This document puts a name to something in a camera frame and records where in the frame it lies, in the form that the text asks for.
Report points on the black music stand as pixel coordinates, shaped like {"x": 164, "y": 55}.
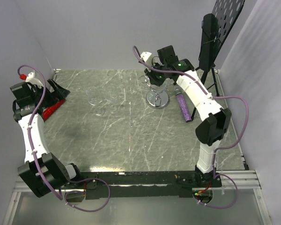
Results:
{"x": 216, "y": 27}

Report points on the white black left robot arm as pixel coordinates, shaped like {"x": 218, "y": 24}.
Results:
{"x": 30, "y": 101}

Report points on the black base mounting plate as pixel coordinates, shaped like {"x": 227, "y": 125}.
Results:
{"x": 143, "y": 184}

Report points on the red glitter microphone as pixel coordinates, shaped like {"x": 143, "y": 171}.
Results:
{"x": 48, "y": 112}

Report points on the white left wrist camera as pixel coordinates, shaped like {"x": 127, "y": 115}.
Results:
{"x": 31, "y": 78}

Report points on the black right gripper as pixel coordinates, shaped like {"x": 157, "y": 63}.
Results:
{"x": 150, "y": 73}

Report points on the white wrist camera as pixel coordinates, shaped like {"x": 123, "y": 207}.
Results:
{"x": 147, "y": 58}
{"x": 31, "y": 78}

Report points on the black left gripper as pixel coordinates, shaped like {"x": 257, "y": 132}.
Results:
{"x": 63, "y": 92}

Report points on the aluminium rail frame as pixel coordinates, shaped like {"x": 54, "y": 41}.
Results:
{"x": 230, "y": 179}

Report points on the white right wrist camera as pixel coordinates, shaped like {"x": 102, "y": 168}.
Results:
{"x": 147, "y": 58}

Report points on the chrome wine glass rack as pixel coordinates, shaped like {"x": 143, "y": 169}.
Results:
{"x": 158, "y": 97}

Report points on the purple glitter microphone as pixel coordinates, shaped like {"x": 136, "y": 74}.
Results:
{"x": 183, "y": 105}

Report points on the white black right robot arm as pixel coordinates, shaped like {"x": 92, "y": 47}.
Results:
{"x": 214, "y": 118}

